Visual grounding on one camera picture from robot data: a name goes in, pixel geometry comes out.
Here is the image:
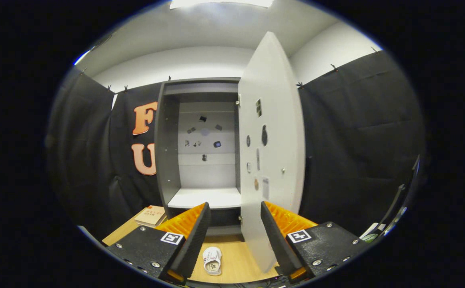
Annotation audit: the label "white shoe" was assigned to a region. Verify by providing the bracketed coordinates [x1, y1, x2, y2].
[202, 246, 222, 276]

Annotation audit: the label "black backdrop cloth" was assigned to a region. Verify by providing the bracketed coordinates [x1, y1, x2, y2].
[46, 50, 425, 240]

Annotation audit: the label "beige shoe cabinet door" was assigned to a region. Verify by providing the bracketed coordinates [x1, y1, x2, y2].
[237, 31, 306, 273]

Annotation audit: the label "dark metal frame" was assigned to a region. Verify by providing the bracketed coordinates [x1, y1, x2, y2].
[377, 155, 422, 236]

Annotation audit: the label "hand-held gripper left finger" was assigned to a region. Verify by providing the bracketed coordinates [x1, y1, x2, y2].
[105, 202, 211, 285]

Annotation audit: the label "narrow ceiling light strip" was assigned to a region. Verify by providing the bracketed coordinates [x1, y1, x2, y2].
[74, 50, 91, 66]

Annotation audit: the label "grey shoe cabinet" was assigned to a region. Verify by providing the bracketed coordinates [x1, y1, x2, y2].
[154, 77, 243, 236]

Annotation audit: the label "tan book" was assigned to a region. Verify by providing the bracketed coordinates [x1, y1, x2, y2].
[134, 205, 167, 228]

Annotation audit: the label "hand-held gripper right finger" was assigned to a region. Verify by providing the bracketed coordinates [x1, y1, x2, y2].
[261, 201, 371, 282]

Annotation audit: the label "wide ceiling light panel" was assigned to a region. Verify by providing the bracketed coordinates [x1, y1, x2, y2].
[169, 0, 275, 10]

